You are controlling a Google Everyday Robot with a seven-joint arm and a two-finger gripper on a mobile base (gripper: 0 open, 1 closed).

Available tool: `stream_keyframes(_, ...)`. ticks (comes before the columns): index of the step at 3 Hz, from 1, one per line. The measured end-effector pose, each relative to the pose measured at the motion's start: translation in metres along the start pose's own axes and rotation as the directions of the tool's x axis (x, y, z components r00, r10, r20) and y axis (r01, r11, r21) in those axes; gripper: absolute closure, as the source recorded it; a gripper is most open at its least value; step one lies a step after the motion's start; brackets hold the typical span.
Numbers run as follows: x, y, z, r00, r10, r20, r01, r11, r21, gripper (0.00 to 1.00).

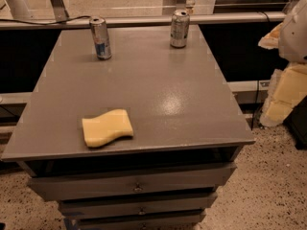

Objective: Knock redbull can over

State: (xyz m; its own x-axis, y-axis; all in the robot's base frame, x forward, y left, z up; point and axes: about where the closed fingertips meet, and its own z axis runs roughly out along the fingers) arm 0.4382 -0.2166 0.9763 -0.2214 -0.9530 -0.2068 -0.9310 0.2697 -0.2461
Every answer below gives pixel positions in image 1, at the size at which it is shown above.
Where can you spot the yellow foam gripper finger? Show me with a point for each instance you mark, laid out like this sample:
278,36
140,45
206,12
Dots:
270,40
287,89

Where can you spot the blue silver redbull can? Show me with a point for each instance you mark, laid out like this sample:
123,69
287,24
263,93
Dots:
100,37

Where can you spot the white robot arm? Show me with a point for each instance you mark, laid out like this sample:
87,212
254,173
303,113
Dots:
292,44

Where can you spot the silver soda can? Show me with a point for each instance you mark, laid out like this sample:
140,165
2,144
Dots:
179,28

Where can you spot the metal railing bar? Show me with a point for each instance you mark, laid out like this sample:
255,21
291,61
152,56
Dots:
82,22

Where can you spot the grey drawer cabinet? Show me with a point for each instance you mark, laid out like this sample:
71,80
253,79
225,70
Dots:
187,130

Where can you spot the top drawer knob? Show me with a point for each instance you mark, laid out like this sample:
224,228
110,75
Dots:
138,188

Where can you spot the yellow sponge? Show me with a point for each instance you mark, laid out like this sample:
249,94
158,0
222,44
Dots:
105,128

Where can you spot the white pipe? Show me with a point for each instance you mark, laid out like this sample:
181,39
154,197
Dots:
19,9

